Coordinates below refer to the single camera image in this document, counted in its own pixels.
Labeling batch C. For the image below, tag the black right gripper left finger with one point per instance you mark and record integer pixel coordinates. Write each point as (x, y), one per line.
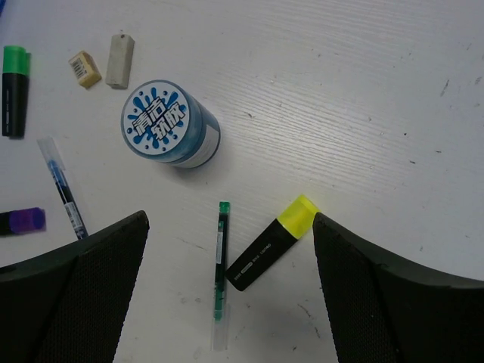
(70, 304)

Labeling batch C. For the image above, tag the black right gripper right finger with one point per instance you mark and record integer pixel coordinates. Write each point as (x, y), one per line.
(385, 308)

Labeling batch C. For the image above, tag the purple cap black highlighter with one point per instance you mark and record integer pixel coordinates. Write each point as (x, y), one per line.
(22, 221)

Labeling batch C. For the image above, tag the yellow cap black highlighter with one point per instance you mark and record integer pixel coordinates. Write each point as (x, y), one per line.
(277, 238)

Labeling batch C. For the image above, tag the blue ink pen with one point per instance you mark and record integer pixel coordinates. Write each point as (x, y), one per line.
(56, 168)

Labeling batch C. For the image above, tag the green ink pen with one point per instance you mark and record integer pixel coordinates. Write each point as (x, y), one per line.
(220, 315)

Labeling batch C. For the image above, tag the blue cleaning gel jar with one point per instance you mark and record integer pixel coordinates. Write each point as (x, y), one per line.
(162, 122)

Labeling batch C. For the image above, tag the yellow rectangular eraser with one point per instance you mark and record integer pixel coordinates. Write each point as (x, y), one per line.
(85, 69)

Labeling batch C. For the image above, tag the green cap black highlighter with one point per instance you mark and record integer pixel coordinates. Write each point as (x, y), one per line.
(15, 90)

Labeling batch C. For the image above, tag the grey white eraser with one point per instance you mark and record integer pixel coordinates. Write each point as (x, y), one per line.
(119, 61)

